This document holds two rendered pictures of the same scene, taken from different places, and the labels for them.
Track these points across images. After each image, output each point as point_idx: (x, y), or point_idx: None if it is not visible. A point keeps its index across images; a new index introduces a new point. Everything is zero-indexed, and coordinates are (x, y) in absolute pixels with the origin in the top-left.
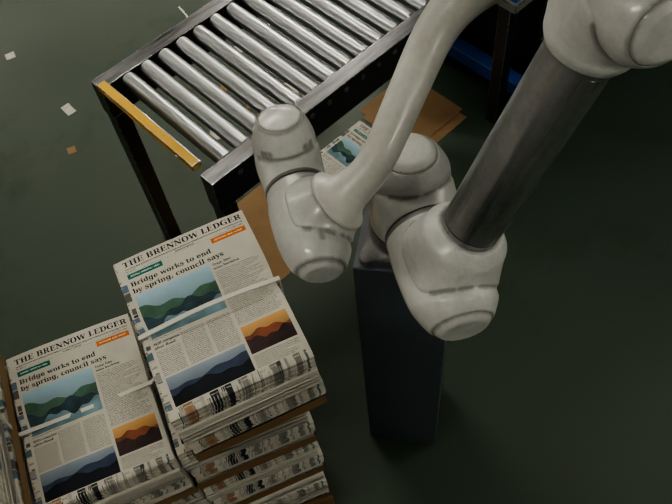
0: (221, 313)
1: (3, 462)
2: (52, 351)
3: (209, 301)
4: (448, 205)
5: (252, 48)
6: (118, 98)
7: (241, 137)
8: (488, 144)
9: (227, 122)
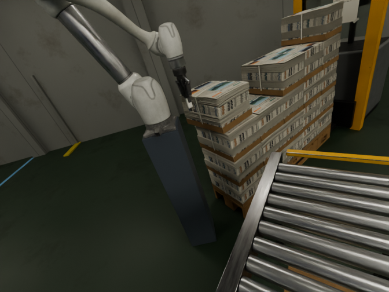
0: (207, 89)
1: (250, 81)
2: (271, 102)
3: (212, 88)
4: (128, 70)
5: (353, 246)
6: (386, 158)
7: (279, 174)
8: (106, 42)
9: (297, 178)
